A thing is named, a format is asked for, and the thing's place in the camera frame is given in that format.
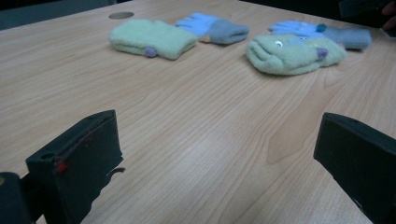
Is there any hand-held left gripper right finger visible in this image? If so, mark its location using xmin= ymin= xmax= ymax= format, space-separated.
xmin=313 ymin=112 xmax=396 ymax=224

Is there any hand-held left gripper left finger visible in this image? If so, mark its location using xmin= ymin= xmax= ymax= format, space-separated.
xmin=25 ymin=109 xmax=125 ymax=224

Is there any blue glove with teal pompom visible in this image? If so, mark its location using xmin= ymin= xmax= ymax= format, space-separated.
xmin=268 ymin=20 xmax=373 ymax=50

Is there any green fleece glove with eye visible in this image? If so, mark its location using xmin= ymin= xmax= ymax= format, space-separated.
xmin=246 ymin=33 xmax=348 ymax=77

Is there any plain green fleece glove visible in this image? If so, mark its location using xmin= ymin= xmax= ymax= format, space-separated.
xmin=107 ymin=18 xmax=199 ymax=61

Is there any blue glove with grey cuff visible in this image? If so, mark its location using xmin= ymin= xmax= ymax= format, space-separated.
xmin=175 ymin=12 xmax=250 ymax=46

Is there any round cable hole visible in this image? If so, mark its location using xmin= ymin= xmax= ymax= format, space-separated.
xmin=107 ymin=11 xmax=135 ymax=21

